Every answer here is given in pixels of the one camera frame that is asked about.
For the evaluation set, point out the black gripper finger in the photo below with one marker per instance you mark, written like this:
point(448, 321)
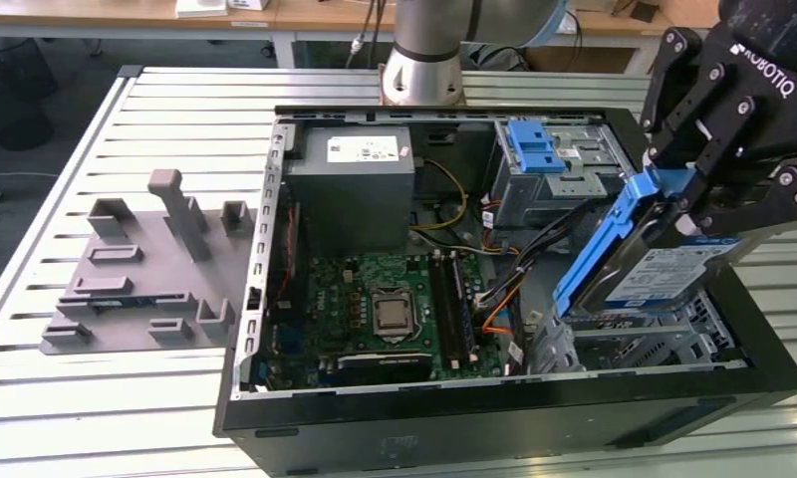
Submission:
point(670, 99)
point(784, 199)

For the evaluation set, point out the hard disk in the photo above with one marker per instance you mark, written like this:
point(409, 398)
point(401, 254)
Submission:
point(650, 279)

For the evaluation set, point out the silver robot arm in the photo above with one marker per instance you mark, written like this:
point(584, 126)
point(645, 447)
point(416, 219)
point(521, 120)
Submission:
point(425, 30)

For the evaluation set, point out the metal disk bay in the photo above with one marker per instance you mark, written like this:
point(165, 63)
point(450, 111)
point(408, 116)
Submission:
point(637, 332)

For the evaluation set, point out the wooden cabinet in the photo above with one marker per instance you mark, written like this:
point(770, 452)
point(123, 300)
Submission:
point(693, 12)

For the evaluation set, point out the blue drive latch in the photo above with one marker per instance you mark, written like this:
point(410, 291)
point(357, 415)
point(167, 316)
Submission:
point(528, 144)

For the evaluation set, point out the grey drive cage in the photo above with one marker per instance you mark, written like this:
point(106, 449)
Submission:
point(537, 194)

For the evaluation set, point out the grey power supply unit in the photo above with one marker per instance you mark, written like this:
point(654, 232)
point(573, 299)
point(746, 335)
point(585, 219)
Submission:
point(352, 209)

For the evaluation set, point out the black RAM stick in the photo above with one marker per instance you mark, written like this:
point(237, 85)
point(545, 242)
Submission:
point(446, 309)
point(466, 318)

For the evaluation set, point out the CPU socket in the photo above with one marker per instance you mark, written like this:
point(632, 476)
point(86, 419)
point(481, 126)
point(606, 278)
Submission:
point(392, 294)

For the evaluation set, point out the silver CPU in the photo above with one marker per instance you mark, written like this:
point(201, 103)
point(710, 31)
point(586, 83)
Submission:
point(392, 314)

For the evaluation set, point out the green motherboard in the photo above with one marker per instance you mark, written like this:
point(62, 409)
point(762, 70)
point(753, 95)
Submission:
point(332, 284)

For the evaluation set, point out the black PC case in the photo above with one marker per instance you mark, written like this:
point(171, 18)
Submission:
point(505, 433)

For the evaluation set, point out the white box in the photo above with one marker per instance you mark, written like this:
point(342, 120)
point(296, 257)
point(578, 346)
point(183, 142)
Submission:
point(245, 4)
point(198, 7)

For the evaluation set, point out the black graphics card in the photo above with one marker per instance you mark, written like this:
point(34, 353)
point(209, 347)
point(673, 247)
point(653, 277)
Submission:
point(385, 366)

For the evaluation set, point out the wooden desk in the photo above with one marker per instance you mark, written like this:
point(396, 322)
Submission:
point(106, 15)

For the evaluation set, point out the grey parts rack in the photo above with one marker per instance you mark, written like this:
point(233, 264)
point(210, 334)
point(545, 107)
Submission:
point(145, 279)

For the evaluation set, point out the green RAM stick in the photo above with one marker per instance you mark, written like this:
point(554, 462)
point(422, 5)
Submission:
point(118, 302)

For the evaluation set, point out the black bin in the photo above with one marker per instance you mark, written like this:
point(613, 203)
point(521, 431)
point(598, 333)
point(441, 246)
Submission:
point(13, 99)

